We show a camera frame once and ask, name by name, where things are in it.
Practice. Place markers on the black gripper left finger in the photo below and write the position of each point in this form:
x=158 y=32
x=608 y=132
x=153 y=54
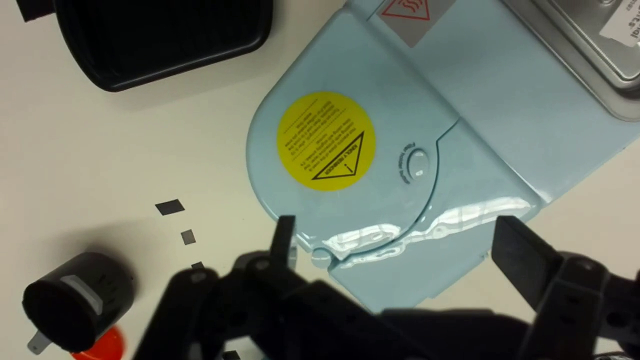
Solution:
x=282 y=248

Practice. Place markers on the black cylindrical cup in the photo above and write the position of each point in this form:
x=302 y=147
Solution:
x=81 y=301

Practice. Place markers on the orange round disc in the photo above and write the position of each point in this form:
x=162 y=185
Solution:
x=108 y=346

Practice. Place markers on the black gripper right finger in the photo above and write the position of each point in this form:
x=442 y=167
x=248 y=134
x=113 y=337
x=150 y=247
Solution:
x=524 y=259

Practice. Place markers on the black plastic tray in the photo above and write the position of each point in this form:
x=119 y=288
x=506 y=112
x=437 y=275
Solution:
x=126 y=43

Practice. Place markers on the light blue toaster oven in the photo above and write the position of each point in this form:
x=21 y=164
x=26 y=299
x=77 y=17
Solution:
x=474 y=121

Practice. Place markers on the round yellow warning sticker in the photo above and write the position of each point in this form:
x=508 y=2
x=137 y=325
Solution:
x=326 y=140

